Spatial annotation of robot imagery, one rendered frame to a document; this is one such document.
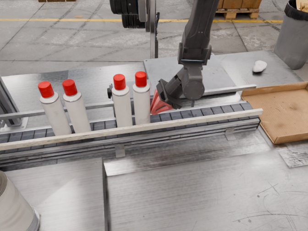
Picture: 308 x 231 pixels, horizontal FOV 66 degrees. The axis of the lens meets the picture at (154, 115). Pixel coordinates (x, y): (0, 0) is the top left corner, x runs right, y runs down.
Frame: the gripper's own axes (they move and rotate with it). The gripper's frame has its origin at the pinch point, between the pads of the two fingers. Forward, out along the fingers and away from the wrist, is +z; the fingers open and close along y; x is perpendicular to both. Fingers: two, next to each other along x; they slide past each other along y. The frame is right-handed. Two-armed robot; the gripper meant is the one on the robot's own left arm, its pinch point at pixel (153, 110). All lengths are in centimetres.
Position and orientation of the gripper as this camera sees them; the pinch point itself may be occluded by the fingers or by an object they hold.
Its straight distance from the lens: 78.3
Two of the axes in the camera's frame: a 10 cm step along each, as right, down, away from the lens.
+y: 1.9, 7.0, -6.8
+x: 7.6, 3.4, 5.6
